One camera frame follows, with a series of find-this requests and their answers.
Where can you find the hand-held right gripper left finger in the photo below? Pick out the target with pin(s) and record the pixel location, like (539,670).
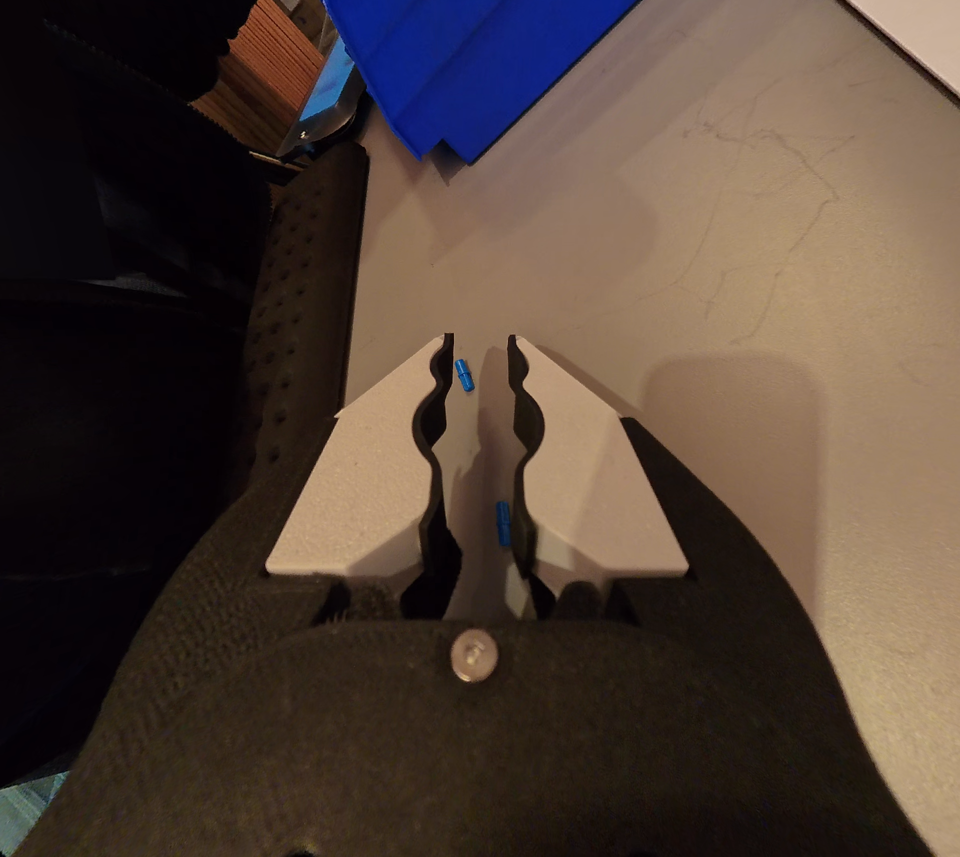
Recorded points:
(360,497)

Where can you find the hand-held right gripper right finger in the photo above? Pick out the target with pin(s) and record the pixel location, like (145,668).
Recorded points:
(598,497)

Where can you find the blue connector pin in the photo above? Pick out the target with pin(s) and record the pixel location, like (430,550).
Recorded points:
(503,523)
(464,375)

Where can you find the blue tagged parts bin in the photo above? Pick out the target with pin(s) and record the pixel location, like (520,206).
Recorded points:
(487,24)

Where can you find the black perforated board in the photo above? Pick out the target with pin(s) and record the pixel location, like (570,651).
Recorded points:
(311,302)

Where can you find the metal clamp plate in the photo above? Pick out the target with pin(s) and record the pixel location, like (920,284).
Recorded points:
(326,111)

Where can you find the wooden slatted panel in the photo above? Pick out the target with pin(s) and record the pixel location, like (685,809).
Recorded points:
(262,69)

